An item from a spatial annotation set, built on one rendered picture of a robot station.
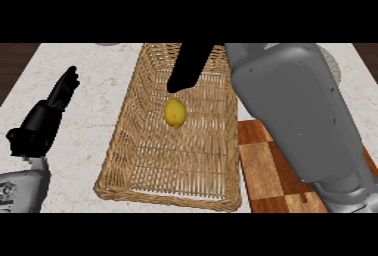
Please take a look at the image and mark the brown wooden cutting board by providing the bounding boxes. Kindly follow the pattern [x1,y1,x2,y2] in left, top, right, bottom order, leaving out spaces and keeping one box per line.
[237,119,378,214]

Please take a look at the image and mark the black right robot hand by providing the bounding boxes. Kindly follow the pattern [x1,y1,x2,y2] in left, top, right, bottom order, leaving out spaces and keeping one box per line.
[166,43,226,95]

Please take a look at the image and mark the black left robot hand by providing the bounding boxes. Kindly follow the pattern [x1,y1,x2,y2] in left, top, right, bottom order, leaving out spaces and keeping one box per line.
[5,65,82,158]

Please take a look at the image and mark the yellow lemon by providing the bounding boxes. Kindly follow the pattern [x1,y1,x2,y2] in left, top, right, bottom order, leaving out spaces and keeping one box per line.
[164,97,189,130]

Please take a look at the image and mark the rectangular wicker basket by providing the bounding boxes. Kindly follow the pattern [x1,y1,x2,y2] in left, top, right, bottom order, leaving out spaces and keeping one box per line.
[94,43,244,213]

